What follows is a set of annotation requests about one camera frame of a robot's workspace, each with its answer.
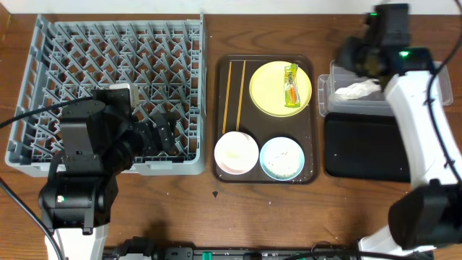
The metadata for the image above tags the yellow plate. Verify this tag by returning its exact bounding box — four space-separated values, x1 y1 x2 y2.
249 61 313 118

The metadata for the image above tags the clear plastic bin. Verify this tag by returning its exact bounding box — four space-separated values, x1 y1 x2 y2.
317 59 454 117

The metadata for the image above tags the black equipment rail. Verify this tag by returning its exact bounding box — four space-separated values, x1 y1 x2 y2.
102 237 360 260

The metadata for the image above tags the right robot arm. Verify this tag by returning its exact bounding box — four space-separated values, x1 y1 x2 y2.
336 4 461 259

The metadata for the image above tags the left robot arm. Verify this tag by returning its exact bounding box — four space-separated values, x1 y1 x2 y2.
39 100 176 259

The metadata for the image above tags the dark brown serving tray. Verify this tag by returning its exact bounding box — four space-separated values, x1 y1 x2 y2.
213 55 320 185

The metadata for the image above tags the black waste tray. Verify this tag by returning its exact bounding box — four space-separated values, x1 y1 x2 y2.
324 113 410 183

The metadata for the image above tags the grey dishwasher rack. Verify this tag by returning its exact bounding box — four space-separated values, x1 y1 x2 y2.
5 15 206 177

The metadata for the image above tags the light blue bowl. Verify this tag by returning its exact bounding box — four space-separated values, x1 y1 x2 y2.
259 136 305 181

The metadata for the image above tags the white pink bowl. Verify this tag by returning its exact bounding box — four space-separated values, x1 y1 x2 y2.
214 131 259 176

